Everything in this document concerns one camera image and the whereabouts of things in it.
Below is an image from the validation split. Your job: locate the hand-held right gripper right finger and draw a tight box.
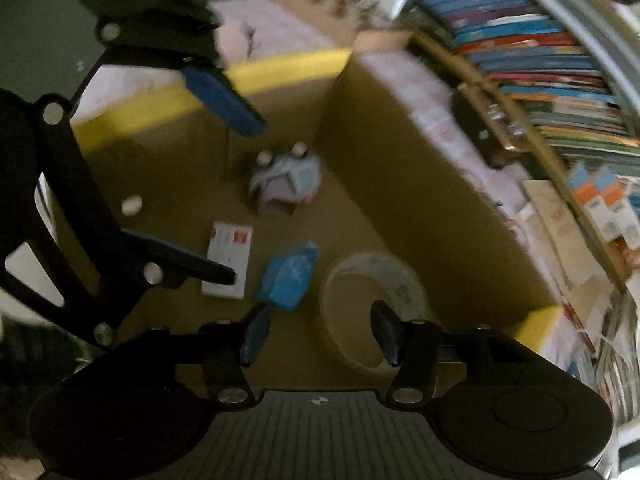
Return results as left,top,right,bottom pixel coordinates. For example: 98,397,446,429
371,301,531,408

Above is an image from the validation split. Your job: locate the row of leaning books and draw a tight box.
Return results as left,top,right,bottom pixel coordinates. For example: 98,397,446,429
420,0,640,161

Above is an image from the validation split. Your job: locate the dark small box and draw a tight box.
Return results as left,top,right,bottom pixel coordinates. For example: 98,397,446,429
452,85,531,167

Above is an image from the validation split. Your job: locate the yellow cardboard box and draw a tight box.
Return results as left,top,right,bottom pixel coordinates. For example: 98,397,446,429
50,30,566,391

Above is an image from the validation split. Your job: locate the stack of papers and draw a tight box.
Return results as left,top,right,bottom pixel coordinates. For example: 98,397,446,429
520,180,640,421

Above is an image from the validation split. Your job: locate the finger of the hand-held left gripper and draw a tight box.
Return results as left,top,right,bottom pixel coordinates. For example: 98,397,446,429
85,15,267,137
0,89,237,351

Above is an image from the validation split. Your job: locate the yellow tape roll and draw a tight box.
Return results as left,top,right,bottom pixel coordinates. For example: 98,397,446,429
321,252,432,380

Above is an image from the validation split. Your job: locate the blue wrapper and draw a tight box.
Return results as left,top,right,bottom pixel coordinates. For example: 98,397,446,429
256,241,319,312

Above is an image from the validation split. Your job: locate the white box red label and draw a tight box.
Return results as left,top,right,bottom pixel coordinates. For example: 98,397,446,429
201,221,254,299

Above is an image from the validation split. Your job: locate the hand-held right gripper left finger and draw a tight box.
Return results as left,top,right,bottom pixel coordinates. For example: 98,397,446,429
107,302,273,406

